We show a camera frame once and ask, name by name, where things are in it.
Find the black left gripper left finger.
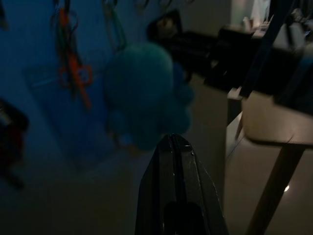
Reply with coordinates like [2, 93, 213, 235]
[134, 133, 177, 235]

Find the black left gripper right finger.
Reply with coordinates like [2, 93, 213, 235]
[172, 133, 229, 235]

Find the beige wooden table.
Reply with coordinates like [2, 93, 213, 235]
[226, 86, 313, 235]

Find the dark red bag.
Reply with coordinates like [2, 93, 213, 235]
[0, 98, 30, 189]

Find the dark chair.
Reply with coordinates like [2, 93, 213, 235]
[239, 0, 313, 106]

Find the teal fluffy pompom keychain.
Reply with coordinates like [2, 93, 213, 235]
[103, 42, 196, 150]

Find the orange keychain with keys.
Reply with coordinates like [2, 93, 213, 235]
[50, 0, 94, 110]

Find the green carabiner key ring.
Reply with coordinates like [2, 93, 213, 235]
[102, 0, 128, 52]

